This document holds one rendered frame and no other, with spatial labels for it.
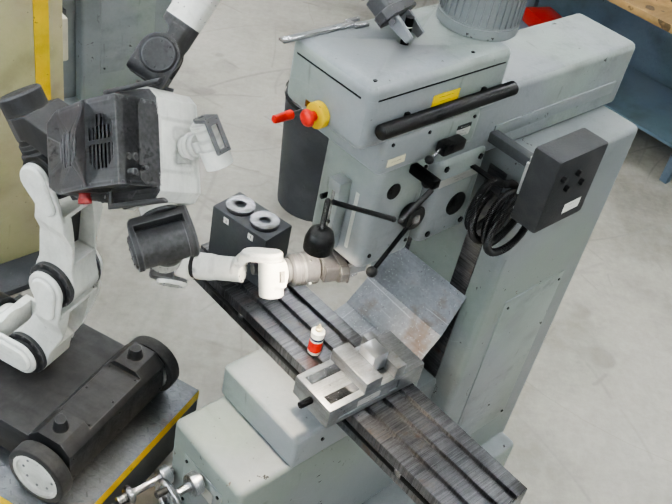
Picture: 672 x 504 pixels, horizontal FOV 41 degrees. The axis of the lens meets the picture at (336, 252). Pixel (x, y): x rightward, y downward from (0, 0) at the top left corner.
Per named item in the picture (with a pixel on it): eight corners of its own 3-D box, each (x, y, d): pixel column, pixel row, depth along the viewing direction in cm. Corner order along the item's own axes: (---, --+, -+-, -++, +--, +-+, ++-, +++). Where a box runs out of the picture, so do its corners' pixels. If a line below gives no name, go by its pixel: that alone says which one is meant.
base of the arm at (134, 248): (137, 280, 214) (136, 266, 204) (122, 230, 217) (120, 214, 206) (199, 262, 218) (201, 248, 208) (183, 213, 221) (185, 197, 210)
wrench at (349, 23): (286, 46, 192) (287, 42, 192) (275, 38, 194) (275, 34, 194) (369, 26, 207) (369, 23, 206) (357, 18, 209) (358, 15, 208)
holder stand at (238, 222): (258, 288, 280) (266, 237, 267) (207, 252, 289) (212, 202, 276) (284, 271, 288) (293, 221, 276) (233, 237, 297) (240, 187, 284)
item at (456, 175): (417, 246, 238) (441, 164, 221) (355, 197, 250) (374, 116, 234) (465, 225, 249) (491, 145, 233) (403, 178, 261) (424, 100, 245)
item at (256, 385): (292, 471, 254) (298, 444, 246) (219, 391, 272) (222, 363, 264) (415, 397, 284) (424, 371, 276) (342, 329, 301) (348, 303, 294)
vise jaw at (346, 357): (364, 394, 244) (367, 384, 242) (329, 359, 252) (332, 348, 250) (380, 386, 247) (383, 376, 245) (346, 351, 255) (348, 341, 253)
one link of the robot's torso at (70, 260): (27, 300, 255) (6, 157, 227) (69, 268, 268) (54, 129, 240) (70, 320, 250) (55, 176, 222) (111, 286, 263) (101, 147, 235)
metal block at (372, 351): (370, 373, 249) (374, 358, 246) (356, 359, 253) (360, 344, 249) (384, 366, 252) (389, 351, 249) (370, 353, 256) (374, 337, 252)
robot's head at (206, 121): (196, 157, 209) (214, 158, 203) (182, 123, 206) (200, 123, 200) (217, 145, 212) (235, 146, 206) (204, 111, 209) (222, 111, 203)
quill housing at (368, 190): (357, 275, 229) (383, 171, 209) (305, 230, 240) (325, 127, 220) (409, 251, 240) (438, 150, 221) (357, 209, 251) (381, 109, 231)
